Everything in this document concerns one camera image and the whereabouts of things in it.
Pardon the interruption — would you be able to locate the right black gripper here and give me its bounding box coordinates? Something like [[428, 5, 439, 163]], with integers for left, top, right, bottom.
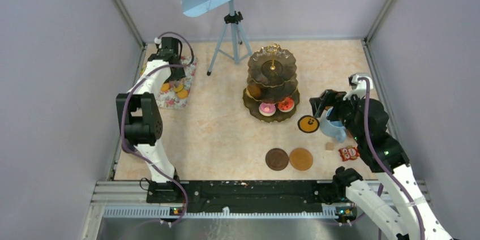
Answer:
[[309, 88, 365, 143]]

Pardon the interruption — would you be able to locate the yellow round biscuit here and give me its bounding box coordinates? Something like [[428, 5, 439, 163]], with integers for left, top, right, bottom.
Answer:
[[173, 84, 184, 93], [176, 89, 189, 99], [160, 83, 170, 92]]

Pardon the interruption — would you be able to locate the orange sprinkled donut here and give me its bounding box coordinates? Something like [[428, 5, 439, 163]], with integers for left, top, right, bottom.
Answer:
[[277, 97, 295, 113]]

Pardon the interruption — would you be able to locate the pink frosted donut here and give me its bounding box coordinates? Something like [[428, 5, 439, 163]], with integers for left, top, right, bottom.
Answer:
[[259, 102, 276, 117]]

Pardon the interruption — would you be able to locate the round golden bun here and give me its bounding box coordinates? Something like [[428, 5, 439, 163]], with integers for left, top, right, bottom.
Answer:
[[246, 84, 262, 100]]

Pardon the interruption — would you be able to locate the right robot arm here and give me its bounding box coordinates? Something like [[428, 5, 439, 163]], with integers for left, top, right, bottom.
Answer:
[[309, 89, 453, 239]]

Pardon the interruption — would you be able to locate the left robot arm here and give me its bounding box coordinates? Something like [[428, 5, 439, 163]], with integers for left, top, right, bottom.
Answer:
[[115, 36, 184, 202]]

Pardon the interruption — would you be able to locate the light blue mug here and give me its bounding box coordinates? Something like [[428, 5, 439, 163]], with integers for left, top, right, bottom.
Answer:
[[319, 108, 347, 143]]

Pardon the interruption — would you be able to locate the black orange round coaster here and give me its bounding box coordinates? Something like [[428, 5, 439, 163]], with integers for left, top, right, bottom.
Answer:
[[297, 115, 320, 134]]

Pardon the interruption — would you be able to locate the small wooden cube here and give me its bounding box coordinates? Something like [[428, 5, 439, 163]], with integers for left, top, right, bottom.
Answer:
[[325, 142, 335, 151]]

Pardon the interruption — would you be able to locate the floral serving tray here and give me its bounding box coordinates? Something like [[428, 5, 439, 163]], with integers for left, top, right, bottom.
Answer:
[[155, 57, 198, 109]]

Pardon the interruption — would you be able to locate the red snack packet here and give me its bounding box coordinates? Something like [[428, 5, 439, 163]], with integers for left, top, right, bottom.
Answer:
[[338, 145, 360, 162]]

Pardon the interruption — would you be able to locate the light brown round coaster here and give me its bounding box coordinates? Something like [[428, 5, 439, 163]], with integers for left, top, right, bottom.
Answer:
[[289, 148, 314, 171]]

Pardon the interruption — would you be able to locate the three-tier glass cake stand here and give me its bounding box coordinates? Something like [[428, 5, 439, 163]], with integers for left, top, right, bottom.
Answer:
[[242, 44, 299, 123]]

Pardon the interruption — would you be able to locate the blue tripod stand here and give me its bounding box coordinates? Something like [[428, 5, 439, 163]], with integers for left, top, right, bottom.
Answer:
[[207, 0, 253, 76]]

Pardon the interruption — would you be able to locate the dark brown round coaster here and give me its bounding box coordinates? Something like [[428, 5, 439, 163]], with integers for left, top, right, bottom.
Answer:
[[265, 148, 289, 171]]

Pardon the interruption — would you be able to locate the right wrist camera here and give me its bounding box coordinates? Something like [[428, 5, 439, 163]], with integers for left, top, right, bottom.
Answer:
[[343, 73, 375, 100]]

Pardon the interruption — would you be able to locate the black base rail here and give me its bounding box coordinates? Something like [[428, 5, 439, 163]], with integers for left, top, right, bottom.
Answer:
[[92, 180, 398, 220]]

